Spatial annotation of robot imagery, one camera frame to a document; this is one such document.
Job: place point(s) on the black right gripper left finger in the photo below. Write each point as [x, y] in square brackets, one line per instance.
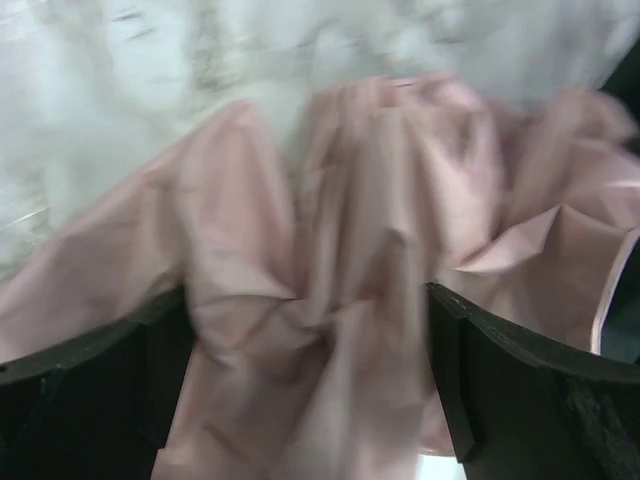
[101, 405]

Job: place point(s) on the pink folding umbrella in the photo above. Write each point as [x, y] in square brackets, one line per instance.
[309, 360]

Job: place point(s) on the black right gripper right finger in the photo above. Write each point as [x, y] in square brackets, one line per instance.
[519, 405]

